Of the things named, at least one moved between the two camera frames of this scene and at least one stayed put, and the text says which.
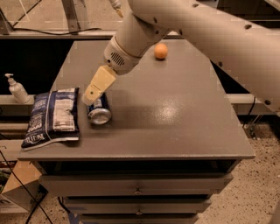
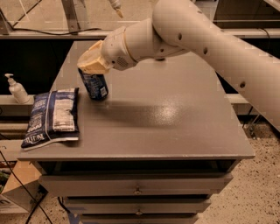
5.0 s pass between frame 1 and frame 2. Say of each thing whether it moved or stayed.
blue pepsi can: moved
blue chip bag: stayed
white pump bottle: stayed
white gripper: moved
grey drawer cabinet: stayed
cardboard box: stayed
